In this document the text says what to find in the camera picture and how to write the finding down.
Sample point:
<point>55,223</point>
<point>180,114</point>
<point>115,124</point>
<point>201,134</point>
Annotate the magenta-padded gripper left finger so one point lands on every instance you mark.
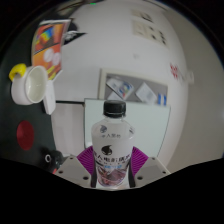
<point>73,168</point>

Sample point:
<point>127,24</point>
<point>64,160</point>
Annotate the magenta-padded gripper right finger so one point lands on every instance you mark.
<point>150,168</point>

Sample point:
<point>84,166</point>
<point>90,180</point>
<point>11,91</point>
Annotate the white drink bottle black cap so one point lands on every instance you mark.
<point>113,146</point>

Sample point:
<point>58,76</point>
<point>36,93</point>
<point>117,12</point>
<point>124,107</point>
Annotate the black and red device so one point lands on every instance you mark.
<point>55,158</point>

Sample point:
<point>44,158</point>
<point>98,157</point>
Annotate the flat round red coaster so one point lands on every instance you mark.
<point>25,135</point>

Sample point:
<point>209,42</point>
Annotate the flat white box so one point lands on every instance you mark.
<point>49,98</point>

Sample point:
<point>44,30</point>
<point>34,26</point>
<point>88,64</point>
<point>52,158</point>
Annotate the grey notice board with papers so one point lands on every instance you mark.
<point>133,86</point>

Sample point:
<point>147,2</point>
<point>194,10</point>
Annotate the black bag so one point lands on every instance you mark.
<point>73,35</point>

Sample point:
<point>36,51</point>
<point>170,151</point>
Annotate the large white wall poster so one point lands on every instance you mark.
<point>150,32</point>

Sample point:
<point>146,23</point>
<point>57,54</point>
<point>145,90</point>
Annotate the small white wall poster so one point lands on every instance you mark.
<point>143,15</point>

